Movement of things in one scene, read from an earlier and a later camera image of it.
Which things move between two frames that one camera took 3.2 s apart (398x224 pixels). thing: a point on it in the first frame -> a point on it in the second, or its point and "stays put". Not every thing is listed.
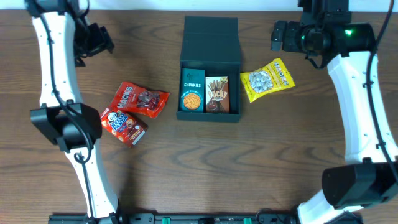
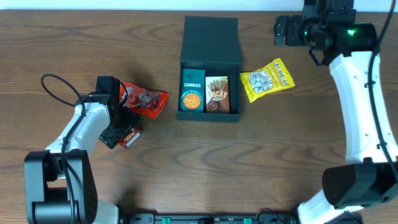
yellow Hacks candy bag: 272,78 stays put
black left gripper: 101,41 -> 132,119
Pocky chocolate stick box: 217,94 stays put
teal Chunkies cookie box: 193,84 stays put
